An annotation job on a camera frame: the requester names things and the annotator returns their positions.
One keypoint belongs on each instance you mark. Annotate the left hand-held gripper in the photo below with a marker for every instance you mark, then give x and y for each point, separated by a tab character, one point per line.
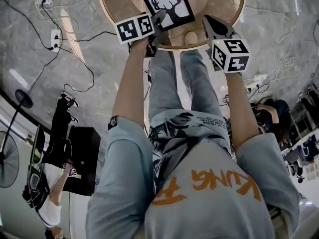
130	30

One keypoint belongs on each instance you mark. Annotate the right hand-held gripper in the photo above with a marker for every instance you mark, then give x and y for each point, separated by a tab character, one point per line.
233	56

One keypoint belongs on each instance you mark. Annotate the person's right forearm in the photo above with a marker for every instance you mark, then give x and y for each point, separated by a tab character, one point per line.
240	103

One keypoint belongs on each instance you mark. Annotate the person's left forearm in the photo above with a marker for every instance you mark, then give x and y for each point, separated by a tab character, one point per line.
129	83

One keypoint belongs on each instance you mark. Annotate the beige shoe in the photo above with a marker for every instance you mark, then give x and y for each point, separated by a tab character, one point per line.
191	37

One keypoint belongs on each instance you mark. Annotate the light blue jeans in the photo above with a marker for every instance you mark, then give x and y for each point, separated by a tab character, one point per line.
162	88

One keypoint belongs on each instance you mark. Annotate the white power strip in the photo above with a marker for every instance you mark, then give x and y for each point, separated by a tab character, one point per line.
55	40
260	78
44	2

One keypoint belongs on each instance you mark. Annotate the black box cabinet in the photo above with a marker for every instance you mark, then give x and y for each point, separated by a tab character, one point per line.
83	158

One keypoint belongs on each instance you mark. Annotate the light blue printed shirt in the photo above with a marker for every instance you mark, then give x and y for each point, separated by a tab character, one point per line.
211	195

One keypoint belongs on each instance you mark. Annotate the black equipment stand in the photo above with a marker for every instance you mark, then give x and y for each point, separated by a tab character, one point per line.
36	173

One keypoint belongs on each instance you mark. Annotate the black standing fan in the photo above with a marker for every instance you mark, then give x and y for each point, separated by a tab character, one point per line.
10	158

